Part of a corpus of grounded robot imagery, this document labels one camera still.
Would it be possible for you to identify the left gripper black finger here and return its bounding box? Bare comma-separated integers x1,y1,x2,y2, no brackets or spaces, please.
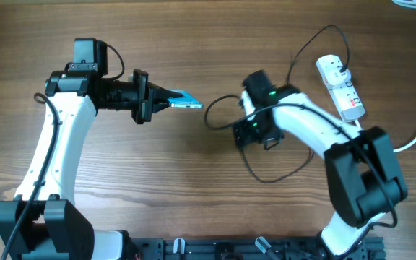
147,82,183,100
151,100,170,114

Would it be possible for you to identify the blue Galaxy smartphone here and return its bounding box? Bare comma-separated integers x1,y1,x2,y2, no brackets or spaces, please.
168,90,204,109

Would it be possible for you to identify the black charger cable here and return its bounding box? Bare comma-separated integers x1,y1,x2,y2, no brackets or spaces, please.
239,24,351,184

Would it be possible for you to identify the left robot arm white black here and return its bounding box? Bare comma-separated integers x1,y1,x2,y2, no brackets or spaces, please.
0,38,178,259

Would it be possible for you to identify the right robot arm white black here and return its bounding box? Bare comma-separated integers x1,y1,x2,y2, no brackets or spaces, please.
232,70,407,259

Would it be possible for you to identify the white charger plug adapter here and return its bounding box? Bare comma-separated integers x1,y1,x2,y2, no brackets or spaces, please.
323,68,351,88

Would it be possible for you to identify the white power strip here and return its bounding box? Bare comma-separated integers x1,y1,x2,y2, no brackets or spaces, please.
316,55,365,122

